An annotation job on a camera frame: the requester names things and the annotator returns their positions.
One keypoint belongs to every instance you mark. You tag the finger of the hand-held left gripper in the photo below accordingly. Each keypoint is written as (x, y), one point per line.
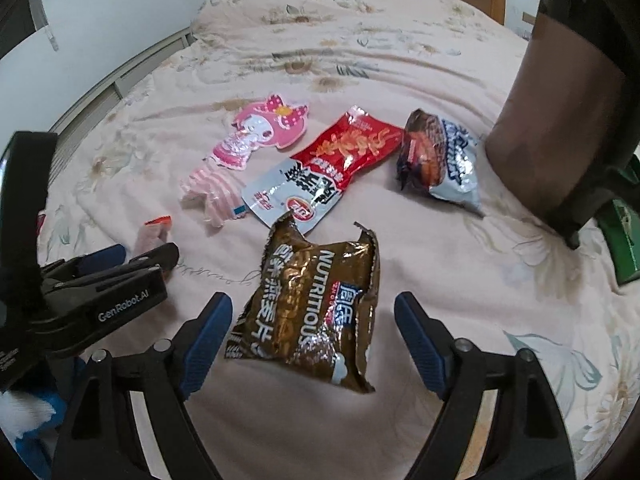
(100, 259)
(160, 257)

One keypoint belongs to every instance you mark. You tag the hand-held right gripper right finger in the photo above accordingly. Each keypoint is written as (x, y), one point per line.
(422, 345)

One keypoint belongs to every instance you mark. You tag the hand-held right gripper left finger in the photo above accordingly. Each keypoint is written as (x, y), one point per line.
(207, 345)

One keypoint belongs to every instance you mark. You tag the small orange pink packet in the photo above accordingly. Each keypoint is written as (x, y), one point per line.
(150, 235)

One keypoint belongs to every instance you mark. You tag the pink striped snack packet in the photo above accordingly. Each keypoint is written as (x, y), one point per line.
(215, 190)

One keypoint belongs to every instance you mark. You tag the brown gold snack packet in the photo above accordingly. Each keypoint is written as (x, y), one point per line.
(310, 310)

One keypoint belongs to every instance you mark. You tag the blue white cookie packet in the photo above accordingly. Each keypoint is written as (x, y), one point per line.
(440, 160)

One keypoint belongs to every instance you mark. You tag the red snack packet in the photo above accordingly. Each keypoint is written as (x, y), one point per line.
(345, 150)

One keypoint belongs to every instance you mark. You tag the green box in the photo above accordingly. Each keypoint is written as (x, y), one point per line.
(625, 245)

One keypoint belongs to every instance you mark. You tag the white black snack packet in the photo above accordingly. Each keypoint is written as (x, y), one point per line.
(280, 190)

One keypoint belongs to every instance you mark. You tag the blue white cloth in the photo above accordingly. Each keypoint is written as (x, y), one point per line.
(30, 435)

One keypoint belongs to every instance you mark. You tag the pink cartoon snack packet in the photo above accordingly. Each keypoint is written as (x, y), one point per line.
(260, 130)

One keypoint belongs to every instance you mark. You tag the brown cloth object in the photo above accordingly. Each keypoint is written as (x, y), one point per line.
(550, 135)

